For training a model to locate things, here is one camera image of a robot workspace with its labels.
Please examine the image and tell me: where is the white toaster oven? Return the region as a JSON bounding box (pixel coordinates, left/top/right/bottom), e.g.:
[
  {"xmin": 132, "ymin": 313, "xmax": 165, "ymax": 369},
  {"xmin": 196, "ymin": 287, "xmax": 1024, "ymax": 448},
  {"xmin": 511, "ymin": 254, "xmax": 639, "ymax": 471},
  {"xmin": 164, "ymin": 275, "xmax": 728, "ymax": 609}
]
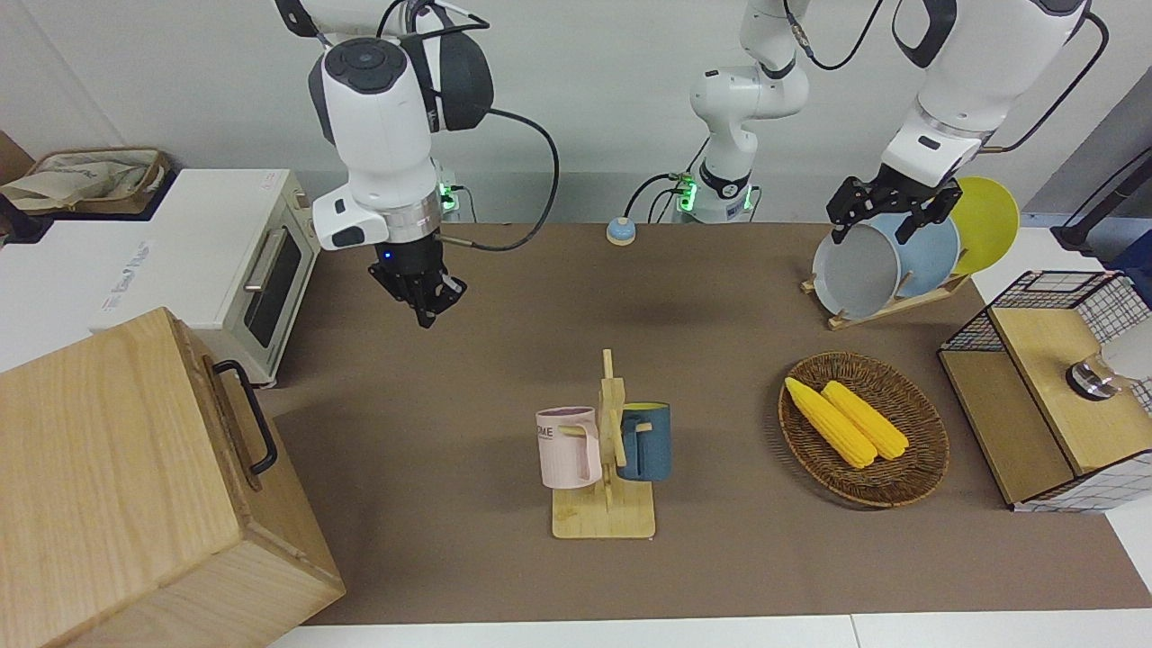
[{"xmin": 0, "ymin": 168, "xmax": 321, "ymax": 389}]

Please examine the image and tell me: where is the blue mug yellow inside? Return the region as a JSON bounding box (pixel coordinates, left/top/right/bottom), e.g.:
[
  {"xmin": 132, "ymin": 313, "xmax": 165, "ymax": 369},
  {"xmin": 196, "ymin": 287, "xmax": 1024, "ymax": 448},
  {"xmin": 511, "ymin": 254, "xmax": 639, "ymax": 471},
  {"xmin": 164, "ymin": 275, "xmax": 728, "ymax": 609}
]
[{"xmin": 618, "ymin": 401, "xmax": 673, "ymax": 483}]

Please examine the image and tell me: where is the round brown wicker basket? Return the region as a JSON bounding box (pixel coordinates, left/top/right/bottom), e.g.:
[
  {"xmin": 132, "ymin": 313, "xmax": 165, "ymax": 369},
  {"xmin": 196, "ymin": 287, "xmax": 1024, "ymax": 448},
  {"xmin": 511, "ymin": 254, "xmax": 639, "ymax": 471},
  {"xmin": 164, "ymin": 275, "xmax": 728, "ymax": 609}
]
[{"xmin": 778, "ymin": 351, "xmax": 951, "ymax": 510}]

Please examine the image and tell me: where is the black stand pole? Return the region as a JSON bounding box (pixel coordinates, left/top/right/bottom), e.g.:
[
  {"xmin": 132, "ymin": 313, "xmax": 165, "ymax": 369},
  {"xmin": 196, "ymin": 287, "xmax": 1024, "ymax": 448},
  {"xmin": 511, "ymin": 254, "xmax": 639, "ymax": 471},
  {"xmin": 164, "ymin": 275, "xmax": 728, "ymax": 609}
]
[{"xmin": 1051, "ymin": 148, "xmax": 1152, "ymax": 255}]

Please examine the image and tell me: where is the yellow corn cob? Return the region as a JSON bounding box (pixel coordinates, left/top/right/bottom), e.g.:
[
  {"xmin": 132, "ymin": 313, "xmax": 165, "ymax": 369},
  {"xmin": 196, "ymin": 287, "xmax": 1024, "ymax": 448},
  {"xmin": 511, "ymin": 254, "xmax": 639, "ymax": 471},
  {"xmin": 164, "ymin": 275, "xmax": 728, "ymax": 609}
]
[
  {"xmin": 820, "ymin": 380, "xmax": 911, "ymax": 462},
  {"xmin": 784, "ymin": 376, "xmax": 879, "ymax": 471}
]

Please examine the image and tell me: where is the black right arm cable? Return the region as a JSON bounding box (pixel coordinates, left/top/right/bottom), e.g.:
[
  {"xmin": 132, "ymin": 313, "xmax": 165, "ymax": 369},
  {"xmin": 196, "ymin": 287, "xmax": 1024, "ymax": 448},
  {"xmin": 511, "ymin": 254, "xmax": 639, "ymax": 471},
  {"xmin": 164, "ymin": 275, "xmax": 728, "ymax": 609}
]
[{"xmin": 430, "ymin": 106, "xmax": 562, "ymax": 254}]

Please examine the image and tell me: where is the pink mug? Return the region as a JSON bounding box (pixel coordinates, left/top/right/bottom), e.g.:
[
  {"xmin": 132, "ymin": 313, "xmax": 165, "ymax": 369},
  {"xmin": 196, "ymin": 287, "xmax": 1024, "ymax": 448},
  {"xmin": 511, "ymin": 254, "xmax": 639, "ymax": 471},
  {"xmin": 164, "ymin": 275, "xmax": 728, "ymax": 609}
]
[{"xmin": 535, "ymin": 406, "xmax": 605, "ymax": 491}]

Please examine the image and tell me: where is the wooden drawer with black handle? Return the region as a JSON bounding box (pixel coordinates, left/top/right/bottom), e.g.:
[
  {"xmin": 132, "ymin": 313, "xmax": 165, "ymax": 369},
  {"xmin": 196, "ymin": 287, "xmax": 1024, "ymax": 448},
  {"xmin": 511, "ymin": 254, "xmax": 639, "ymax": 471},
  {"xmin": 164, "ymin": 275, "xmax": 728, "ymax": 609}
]
[{"xmin": 200, "ymin": 354, "xmax": 280, "ymax": 494}]

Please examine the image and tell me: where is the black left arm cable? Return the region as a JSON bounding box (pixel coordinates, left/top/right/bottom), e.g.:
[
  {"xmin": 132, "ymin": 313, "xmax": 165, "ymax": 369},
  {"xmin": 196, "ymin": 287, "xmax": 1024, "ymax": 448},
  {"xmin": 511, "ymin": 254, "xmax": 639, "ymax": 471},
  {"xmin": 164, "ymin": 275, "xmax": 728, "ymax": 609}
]
[{"xmin": 976, "ymin": 7, "xmax": 1111, "ymax": 156}]

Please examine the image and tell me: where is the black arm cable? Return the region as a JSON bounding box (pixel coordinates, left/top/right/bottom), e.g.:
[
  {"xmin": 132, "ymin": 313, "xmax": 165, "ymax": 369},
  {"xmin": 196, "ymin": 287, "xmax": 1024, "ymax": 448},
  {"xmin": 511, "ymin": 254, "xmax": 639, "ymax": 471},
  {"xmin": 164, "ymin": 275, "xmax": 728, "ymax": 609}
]
[
  {"xmin": 976, "ymin": 7, "xmax": 1111, "ymax": 156},
  {"xmin": 430, "ymin": 106, "xmax": 562, "ymax": 254}
]

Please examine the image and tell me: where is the wire grid shelf with wooden boards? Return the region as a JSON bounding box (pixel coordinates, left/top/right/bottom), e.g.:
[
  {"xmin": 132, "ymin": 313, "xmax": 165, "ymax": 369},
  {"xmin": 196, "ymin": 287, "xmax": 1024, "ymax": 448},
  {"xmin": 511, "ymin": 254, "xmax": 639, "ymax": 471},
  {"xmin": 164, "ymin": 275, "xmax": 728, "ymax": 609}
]
[{"xmin": 938, "ymin": 269, "xmax": 1152, "ymax": 515}]

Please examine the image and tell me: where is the wooden drawer cabinet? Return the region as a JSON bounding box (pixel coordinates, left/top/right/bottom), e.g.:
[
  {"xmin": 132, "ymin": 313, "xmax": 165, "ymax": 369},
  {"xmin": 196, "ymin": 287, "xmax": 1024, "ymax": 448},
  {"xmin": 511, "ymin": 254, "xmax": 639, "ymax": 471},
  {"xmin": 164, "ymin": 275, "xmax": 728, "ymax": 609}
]
[{"xmin": 0, "ymin": 306, "xmax": 348, "ymax": 648}]

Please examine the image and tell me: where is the wooden dish rack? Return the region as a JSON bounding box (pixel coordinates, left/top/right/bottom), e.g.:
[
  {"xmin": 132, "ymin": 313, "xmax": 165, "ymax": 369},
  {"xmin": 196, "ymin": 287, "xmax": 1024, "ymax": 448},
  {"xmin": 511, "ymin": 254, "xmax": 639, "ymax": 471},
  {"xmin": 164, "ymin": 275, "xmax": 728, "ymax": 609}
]
[{"xmin": 800, "ymin": 273, "xmax": 974, "ymax": 332}]

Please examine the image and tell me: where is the grey plate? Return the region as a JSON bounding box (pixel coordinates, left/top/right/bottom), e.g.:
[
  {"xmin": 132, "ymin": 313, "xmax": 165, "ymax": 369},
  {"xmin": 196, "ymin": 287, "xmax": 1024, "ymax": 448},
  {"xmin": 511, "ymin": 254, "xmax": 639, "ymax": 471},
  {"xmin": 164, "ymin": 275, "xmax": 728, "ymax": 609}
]
[{"xmin": 812, "ymin": 222, "xmax": 904, "ymax": 321}]

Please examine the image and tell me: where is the yellow plate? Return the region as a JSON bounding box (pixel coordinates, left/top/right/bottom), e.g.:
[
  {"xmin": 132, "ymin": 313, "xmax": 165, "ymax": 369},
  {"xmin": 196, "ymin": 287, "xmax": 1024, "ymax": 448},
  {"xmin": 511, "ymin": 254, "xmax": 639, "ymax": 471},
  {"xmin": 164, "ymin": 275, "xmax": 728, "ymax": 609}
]
[{"xmin": 948, "ymin": 175, "xmax": 1022, "ymax": 277}]

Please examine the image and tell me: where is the wooden mug tree stand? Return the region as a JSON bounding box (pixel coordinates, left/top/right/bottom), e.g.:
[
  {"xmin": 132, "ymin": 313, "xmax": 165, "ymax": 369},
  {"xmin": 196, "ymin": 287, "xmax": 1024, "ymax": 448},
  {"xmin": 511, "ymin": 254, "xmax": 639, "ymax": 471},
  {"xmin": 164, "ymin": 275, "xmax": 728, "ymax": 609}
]
[{"xmin": 550, "ymin": 348, "xmax": 658, "ymax": 541}]

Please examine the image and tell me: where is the white cylinder bottle glass base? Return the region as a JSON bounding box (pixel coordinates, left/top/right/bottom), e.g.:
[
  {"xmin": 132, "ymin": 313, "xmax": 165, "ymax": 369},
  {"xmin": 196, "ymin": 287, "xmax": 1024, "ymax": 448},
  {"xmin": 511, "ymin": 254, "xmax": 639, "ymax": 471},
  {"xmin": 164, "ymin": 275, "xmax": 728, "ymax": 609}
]
[{"xmin": 1066, "ymin": 337, "xmax": 1152, "ymax": 402}]

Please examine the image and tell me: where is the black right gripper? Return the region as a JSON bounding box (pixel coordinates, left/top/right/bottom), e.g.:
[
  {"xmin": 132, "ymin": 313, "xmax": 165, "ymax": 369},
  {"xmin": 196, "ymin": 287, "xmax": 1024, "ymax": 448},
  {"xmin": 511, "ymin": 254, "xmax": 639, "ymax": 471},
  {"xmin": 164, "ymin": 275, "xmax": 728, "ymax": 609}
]
[{"xmin": 367, "ymin": 236, "xmax": 469, "ymax": 330}]

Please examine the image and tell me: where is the light blue plate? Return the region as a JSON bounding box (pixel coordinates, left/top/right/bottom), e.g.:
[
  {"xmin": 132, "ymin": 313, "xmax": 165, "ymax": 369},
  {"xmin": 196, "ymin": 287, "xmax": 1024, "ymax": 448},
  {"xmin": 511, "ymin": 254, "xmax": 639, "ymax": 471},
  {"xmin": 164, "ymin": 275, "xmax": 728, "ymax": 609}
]
[{"xmin": 875, "ymin": 211, "xmax": 961, "ymax": 300}]

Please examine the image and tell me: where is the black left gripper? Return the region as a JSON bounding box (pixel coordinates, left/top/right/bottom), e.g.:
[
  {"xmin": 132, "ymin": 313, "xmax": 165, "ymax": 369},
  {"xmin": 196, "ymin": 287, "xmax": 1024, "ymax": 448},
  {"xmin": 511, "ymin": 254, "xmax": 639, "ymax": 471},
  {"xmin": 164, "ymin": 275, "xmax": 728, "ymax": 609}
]
[{"xmin": 826, "ymin": 169, "xmax": 964, "ymax": 247}]

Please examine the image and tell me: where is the brown rimmed basket with cloth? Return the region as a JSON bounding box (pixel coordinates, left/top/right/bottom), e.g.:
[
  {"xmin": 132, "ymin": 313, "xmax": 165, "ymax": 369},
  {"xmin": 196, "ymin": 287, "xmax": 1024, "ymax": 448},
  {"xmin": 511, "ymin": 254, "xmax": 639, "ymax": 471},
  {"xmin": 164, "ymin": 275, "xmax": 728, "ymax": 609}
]
[{"xmin": 0, "ymin": 147, "xmax": 174, "ymax": 218}]

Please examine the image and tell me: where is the black base power cable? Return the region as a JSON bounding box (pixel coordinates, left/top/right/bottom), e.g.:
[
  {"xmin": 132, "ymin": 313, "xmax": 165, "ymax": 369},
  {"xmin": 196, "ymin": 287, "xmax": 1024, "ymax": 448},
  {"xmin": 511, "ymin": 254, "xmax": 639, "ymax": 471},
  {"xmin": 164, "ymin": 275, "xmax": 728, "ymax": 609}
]
[{"xmin": 625, "ymin": 169, "xmax": 696, "ymax": 226}]

